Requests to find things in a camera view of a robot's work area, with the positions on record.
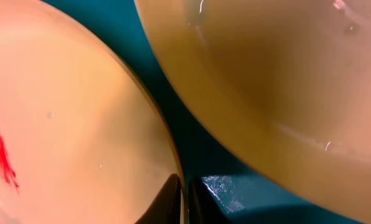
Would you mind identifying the yellow plate with long stain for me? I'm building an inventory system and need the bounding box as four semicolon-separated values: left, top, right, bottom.
0;1;187;223

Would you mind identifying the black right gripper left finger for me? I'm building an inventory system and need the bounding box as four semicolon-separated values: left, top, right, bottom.
136;174;181;224

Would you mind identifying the yellow plate with small stain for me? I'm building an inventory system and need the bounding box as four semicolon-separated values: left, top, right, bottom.
135;0;371;223

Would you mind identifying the teal plastic tray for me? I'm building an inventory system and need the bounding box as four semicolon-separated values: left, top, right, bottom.
46;0;350;224

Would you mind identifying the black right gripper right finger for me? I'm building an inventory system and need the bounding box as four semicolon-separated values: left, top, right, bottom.
188;177;229;224

